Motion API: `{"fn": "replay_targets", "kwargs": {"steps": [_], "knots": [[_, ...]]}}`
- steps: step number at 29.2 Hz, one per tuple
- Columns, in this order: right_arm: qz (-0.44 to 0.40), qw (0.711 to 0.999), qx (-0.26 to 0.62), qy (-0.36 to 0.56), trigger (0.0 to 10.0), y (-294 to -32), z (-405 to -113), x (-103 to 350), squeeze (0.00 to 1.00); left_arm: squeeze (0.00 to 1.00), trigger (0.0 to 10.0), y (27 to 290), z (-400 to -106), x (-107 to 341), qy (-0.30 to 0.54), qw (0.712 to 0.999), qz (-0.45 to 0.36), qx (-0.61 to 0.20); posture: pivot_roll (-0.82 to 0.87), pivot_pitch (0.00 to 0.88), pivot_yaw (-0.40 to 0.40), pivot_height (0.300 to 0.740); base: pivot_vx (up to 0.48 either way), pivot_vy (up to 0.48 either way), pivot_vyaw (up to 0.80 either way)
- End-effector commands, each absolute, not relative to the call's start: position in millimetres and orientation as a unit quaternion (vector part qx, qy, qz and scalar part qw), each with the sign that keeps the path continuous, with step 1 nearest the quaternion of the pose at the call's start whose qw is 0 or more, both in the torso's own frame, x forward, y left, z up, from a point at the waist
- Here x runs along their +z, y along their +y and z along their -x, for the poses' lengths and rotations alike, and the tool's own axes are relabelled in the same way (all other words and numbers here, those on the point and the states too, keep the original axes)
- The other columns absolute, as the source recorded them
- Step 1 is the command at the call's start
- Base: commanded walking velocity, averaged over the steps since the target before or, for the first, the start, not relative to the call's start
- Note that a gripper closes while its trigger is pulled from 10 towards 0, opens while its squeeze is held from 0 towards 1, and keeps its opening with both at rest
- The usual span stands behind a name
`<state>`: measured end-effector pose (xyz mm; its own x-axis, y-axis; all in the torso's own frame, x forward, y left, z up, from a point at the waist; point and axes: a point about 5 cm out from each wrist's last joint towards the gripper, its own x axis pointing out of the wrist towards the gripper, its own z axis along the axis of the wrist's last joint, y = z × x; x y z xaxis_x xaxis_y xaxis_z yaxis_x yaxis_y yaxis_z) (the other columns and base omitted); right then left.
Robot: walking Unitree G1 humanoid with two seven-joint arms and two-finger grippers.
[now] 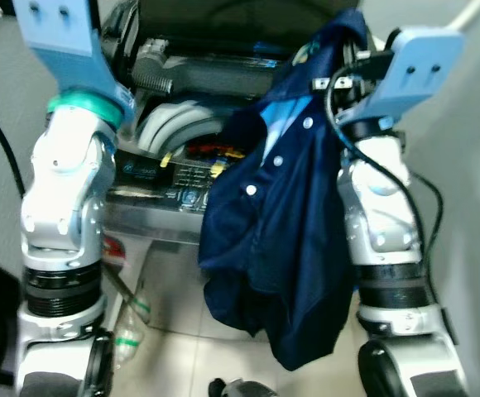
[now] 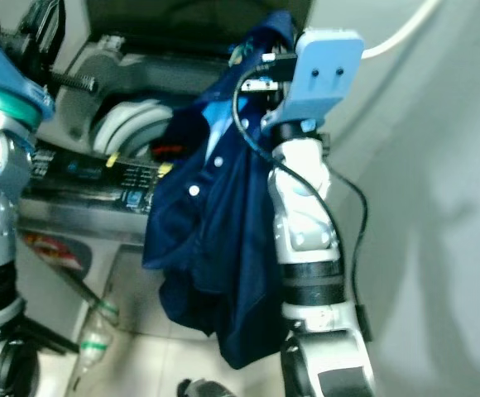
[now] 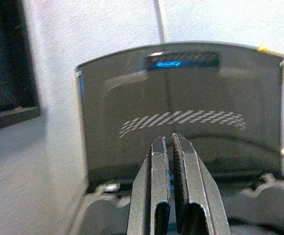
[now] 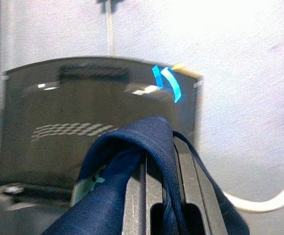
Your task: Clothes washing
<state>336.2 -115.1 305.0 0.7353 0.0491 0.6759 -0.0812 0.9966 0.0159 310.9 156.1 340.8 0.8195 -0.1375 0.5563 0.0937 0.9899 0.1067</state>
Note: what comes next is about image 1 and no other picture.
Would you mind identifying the navy blue shirt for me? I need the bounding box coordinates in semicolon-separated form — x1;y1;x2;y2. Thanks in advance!
197;10;370;371

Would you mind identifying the grey top-load washing machine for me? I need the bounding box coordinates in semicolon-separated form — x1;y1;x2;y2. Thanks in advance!
99;0;406;342

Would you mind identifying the grey robot foot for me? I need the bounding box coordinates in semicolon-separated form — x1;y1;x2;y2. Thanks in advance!
207;376;279;397

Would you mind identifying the clear plastic bottle green band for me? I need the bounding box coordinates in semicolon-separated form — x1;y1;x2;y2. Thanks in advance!
111;324;146;370

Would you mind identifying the light blue right wrist camera mount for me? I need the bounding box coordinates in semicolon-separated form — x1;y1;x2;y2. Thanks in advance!
354;27;467;127

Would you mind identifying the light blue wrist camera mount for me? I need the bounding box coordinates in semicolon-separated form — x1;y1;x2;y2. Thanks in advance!
12;0;138;113
354;27;467;127

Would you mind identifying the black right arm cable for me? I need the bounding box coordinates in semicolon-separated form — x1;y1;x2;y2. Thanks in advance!
324;60;446;286

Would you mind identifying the white hose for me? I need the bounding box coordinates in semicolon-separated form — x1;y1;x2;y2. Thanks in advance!
445;0;480;31

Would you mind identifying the light blue left wrist camera mount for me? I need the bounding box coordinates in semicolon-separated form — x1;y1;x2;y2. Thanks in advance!
12;0;138;113

